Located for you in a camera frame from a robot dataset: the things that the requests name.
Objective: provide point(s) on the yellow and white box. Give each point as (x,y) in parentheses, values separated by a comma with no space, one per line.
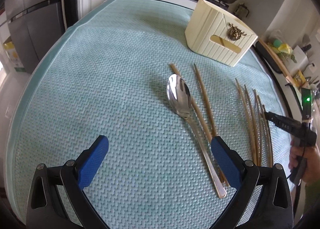
(12,56)

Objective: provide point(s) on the person's right hand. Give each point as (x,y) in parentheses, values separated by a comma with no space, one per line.
(313,164)

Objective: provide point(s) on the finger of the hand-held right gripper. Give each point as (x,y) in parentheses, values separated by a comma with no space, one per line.
(282,122)

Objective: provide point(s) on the cream ribbed utensil holder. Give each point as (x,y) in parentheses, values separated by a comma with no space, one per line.
(207,34)

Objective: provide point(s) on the wooden cutting board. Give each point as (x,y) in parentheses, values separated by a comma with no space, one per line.
(275,59)

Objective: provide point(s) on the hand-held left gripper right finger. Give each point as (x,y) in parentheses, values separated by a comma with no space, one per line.
(225,161)

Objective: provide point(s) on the yellow packet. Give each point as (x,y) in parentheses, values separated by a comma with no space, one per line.
(299,78)

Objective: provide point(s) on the brass lantern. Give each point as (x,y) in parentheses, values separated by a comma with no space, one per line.
(242,10)

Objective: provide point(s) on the steel spoon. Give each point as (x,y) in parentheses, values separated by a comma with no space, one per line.
(178,94)

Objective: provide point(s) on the teal woven table mat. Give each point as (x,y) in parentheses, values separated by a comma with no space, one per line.
(112,81)

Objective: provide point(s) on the black tray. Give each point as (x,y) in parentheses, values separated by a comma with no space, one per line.
(267,59)

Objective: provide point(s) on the green and yellow sponges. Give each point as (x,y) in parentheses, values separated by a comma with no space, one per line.
(281,47)

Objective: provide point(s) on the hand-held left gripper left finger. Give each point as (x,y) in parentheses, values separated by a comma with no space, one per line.
(95,159)

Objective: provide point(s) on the dark grey refrigerator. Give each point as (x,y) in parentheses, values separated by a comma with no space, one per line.
(32,19)

